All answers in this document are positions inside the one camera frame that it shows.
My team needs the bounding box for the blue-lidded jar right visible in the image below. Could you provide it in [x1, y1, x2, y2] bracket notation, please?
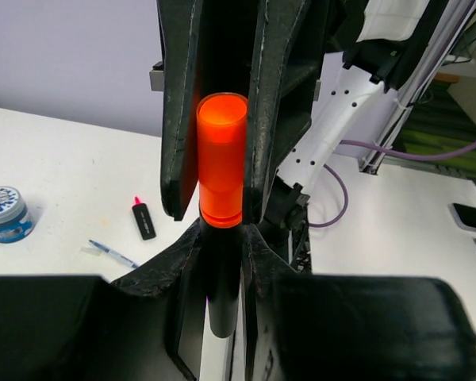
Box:
[0, 186, 35, 244]

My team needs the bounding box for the smartphone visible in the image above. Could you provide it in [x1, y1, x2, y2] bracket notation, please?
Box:
[450, 203, 476, 231]

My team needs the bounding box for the orange highlighter marker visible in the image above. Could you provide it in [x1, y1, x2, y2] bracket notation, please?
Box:
[199, 210, 245, 338]

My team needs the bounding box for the orange highlighter cap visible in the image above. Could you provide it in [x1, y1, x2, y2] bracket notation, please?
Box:
[196, 92, 248, 229]

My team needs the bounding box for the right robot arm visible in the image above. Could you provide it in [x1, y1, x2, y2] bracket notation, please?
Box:
[157, 1, 448, 224]

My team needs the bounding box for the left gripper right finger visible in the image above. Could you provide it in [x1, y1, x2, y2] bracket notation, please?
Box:
[242, 225, 476, 380]

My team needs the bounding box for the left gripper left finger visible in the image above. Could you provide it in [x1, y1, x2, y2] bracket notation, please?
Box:
[0, 223, 205, 380]

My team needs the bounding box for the pink highlighter marker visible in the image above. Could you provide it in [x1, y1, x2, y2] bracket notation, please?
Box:
[132, 196, 156, 241]

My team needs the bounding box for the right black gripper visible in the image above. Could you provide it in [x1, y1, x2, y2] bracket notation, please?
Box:
[149, 1, 329, 225]

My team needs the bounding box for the blue pen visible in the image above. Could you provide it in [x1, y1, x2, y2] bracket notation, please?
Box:
[88, 240, 139, 269]

